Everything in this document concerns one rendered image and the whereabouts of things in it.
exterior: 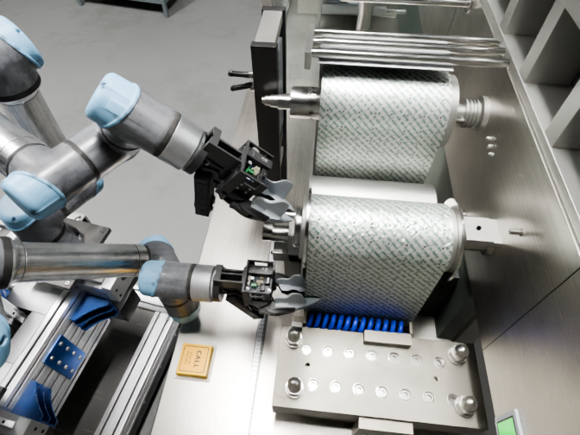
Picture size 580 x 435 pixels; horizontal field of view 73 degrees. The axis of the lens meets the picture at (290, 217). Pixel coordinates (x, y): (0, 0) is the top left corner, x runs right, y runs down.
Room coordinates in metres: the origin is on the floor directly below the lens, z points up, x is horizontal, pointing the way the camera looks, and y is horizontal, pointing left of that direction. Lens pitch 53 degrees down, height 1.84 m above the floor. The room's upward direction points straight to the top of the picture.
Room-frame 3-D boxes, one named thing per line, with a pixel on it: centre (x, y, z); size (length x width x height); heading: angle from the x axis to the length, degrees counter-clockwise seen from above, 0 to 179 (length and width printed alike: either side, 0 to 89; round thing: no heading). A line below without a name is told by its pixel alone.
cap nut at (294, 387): (0.19, -0.01, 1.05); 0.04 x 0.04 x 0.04
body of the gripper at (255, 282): (0.37, 0.09, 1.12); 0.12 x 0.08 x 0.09; 84
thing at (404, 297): (0.34, -0.15, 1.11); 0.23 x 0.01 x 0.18; 84
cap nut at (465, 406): (0.16, -0.33, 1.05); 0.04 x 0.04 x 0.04
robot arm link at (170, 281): (0.39, 0.25, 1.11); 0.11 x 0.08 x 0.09; 84
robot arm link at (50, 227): (0.65, 0.70, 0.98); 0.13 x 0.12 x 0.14; 144
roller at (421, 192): (0.52, -0.17, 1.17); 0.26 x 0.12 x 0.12; 84
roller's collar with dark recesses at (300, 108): (0.67, -0.03, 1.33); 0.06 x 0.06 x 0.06; 84
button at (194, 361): (0.28, 0.22, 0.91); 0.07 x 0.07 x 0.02; 84
